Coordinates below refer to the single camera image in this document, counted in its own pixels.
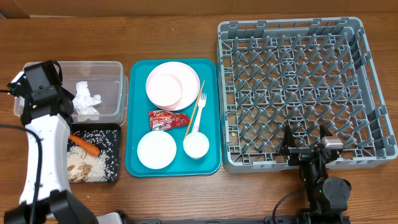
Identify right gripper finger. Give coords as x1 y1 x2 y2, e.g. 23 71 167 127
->
319 124 333 146
281 124 295 149

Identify white bowl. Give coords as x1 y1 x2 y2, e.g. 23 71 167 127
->
137 131 177 170

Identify black plastic tray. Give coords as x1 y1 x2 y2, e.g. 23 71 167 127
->
67 123 122 184

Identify rice and peanut shells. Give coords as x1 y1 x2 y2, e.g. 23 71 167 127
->
67 129 121 183

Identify grey dishwasher rack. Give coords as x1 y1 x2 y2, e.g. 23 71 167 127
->
216 17 397 173

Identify white napkin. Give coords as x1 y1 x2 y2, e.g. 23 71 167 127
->
72 81 102 115

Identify teal plastic tray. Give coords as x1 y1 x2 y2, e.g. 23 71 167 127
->
126 58 222 177

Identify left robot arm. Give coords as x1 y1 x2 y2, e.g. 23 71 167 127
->
4 60 98 224

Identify orange carrot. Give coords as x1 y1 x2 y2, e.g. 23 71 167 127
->
69 134 101 157

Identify pink plate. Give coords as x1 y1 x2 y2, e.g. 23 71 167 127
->
146 61 200 111

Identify clear plastic bin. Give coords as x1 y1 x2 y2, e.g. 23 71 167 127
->
13 60 129 127

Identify white plastic fork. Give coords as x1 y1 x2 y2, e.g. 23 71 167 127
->
192 93 206 133

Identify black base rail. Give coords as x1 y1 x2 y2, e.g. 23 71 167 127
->
130 216 351 224

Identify small white cup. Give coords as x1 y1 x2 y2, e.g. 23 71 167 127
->
183 132 210 159

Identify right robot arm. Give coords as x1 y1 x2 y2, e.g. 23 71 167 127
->
272 125 351 223

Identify wooden chopstick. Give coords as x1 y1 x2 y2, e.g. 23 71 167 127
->
184 80 205 139

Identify red snack wrapper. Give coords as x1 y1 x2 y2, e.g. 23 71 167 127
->
148 110 190 131

